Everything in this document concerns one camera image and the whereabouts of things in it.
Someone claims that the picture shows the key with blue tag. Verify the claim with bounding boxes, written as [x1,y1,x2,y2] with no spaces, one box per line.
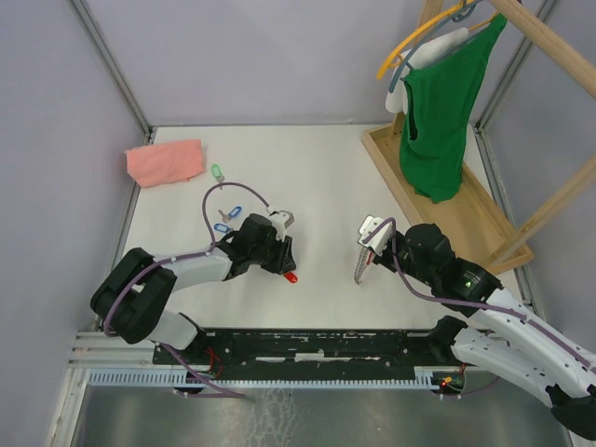
[218,206,242,223]
[213,223,236,235]

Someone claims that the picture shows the yellow hanger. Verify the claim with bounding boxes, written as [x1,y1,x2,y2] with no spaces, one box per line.
[375,0,504,81]

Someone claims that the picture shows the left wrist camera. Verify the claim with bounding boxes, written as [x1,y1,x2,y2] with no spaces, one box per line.
[268,210,295,237]

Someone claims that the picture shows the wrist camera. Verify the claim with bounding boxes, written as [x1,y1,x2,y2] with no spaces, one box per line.
[358,215,396,255]
[268,210,295,237]

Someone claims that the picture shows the key with green tag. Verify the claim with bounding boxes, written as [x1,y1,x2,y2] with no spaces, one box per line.
[210,164,224,183]

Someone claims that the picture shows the aluminium frame rail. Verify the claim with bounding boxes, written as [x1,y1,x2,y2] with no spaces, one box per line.
[67,331,574,369]

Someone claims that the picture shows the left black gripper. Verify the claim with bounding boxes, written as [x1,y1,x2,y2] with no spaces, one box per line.
[250,230,296,275]

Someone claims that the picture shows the wooden clothes rack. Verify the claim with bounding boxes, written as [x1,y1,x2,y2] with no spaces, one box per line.
[362,1,595,275]

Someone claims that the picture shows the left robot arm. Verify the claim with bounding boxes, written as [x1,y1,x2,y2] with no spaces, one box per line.
[90,210,296,363]

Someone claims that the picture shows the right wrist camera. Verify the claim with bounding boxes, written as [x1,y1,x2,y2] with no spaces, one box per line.
[358,215,396,255]

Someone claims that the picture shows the white cloth on hanger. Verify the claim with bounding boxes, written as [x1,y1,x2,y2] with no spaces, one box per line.
[386,27,469,114]

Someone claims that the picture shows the blue-grey hanger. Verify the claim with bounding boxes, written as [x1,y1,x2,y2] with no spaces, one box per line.
[387,0,499,94]

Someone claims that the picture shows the green shirt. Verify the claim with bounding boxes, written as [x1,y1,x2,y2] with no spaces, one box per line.
[400,14,508,203]

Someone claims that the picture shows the white cable duct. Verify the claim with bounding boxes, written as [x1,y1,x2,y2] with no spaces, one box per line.
[87,367,443,388]

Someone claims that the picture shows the key with red tag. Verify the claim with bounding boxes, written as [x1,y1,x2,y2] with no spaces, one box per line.
[283,272,298,284]

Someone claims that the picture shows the pink folded cloth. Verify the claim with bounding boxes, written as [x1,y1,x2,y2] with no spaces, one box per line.
[125,139,206,189]

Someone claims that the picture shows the silver chain keyring red tag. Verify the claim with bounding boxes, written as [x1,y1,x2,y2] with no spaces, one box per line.
[353,247,373,285]

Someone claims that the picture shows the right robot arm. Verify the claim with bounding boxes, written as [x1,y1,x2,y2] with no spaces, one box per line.
[359,218,595,440]

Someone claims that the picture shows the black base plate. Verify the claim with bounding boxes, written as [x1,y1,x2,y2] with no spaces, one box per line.
[178,328,462,381]

